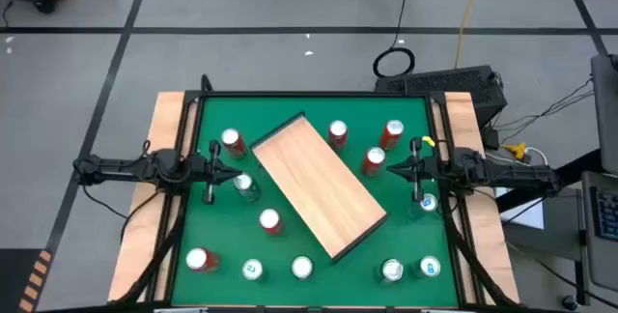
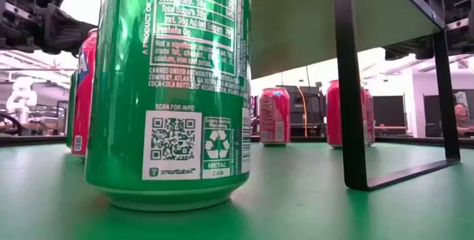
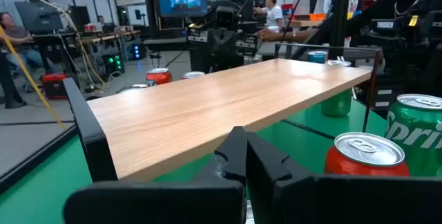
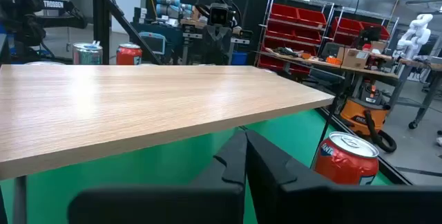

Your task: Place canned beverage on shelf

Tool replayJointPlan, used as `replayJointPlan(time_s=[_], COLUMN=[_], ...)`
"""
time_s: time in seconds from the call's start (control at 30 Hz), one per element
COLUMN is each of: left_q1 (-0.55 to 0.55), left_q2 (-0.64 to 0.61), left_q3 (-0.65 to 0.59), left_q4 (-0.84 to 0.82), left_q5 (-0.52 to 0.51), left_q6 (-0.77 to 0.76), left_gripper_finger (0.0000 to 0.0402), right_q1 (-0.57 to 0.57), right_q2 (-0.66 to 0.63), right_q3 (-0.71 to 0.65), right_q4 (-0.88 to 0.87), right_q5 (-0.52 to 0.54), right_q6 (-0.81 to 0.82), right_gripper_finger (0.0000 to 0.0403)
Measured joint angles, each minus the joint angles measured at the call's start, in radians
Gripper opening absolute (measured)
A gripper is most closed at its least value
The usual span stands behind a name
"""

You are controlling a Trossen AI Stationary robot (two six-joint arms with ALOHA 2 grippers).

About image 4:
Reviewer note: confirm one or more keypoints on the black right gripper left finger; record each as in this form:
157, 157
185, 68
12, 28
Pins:
155, 206

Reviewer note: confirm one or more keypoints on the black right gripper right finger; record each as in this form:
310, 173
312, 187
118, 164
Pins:
345, 206

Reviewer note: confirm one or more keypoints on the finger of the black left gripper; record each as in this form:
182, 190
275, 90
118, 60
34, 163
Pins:
224, 51
209, 51

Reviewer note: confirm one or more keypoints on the red Fanta can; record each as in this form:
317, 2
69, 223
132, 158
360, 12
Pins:
345, 165
128, 55

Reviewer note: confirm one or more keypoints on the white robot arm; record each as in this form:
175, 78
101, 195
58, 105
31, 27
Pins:
416, 34

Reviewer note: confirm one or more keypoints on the blue-grey robot arm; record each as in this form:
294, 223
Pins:
169, 8

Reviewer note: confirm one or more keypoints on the blue storage bin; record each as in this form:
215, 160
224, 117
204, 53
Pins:
239, 58

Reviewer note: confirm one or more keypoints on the green table mat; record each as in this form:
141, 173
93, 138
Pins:
138, 168

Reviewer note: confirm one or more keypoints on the metal rack with red bins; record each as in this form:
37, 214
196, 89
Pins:
345, 27
293, 34

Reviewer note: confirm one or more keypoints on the grey teach pendant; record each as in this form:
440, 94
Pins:
153, 42

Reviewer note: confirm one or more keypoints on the wooden board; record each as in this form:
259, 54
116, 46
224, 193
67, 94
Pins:
138, 106

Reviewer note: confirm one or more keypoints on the wooden workbench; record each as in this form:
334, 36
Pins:
328, 65

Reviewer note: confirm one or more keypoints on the orange shop vacuum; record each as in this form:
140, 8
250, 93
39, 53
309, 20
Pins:
359, 115

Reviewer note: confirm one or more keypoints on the cardboard box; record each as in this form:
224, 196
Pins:
354, 58

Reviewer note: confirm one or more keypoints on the slim green can blue tab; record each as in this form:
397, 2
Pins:
87, 55

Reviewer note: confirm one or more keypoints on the grey-legged workbench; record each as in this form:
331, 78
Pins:
428, 66

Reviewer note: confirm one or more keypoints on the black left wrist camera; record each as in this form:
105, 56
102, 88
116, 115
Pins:
219, 15

